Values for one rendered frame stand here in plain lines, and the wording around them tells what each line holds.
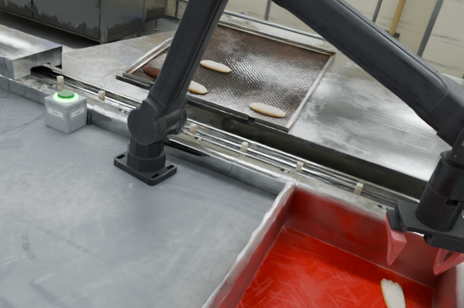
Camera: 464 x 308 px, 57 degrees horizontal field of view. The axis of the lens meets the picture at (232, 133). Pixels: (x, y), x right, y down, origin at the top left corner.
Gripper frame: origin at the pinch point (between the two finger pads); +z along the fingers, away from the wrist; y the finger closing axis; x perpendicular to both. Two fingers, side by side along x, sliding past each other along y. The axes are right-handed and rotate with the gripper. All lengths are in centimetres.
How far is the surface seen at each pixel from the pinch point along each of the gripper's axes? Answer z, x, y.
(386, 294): 7.9, 0.3, -1.8
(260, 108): 0, 49, -29
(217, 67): -3, 67, -45
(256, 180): 6.3, 24.4, -26.9
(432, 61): 49, 349, 114
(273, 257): 8.3, 3.6, -21.4
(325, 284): 8.5, 0.1, -12.1
